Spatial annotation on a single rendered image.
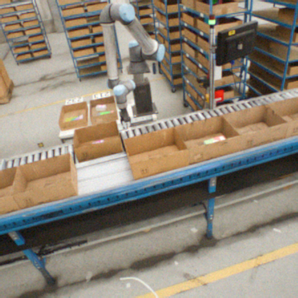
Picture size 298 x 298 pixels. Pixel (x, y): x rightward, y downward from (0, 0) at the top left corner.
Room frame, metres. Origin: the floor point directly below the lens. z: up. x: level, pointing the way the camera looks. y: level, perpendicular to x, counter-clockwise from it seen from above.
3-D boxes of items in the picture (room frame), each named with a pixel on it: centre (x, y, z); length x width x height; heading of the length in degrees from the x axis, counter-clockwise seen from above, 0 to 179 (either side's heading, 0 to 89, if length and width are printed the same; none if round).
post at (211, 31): (2.31, -0.69, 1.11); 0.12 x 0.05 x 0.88; 99
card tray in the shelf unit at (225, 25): (3.01, -0.95, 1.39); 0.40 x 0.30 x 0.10; 8
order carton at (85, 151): (1.91, 0.43, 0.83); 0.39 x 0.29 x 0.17; 96
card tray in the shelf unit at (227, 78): (3.01, -0.95, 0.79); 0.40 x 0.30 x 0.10; 10
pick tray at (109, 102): (2.54, 0.42, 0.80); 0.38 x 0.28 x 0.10; 5
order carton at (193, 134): (1.53, -0.43, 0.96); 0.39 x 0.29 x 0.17; 99
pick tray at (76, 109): (2.51, 0.74, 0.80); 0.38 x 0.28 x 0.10; 4
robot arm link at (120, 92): (1.91, 0.16, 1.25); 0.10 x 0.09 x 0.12; 147
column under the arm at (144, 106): (2.48, -0.01, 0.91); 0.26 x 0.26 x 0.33; 4
